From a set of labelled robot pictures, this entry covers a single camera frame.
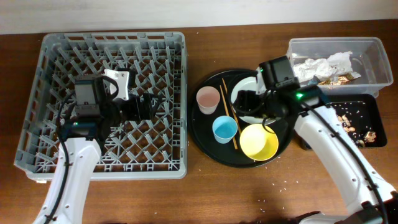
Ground crumpled white paper waste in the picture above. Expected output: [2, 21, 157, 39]
[293, 51, 353, 83]

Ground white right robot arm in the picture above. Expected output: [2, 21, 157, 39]
[234, 85, 397, 223]

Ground pink cup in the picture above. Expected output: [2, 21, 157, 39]
[196, 86, 220, 114]

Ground wooden chopstick left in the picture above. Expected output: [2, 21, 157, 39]
[219, 85, 238, 150]

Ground blue cup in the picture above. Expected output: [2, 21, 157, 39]
[212, 116, 238, 144]

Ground food scraps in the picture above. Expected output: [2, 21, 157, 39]
[337, 114, 377, 147]

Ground gold foil wrapper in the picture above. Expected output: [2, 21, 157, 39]
[319, 73, 356, 85]

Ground wooden chopstick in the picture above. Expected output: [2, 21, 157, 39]
[219, 85, 238, 150]
[223, 86, 241, 135]

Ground grey plastic dishwasher rack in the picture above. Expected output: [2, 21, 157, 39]
[14, 32, 187, 182]

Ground black rectangular bin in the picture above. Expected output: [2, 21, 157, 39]
[327, 94, 387, 147]

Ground clear plastic waste bin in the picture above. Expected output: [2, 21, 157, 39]
[287, 37, 394, 98]

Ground yellow bowl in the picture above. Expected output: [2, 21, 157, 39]
[239, 124, 279, 161]

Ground wooden chopstick right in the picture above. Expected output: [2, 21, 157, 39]
[223, 86, 241, 135]

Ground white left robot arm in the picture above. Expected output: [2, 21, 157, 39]
[35, 91, 162, 223]

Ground round black tray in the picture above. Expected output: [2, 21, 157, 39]
[187, 68, 294, 168]

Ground white plate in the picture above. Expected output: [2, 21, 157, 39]
[229, 77, 265, 124]

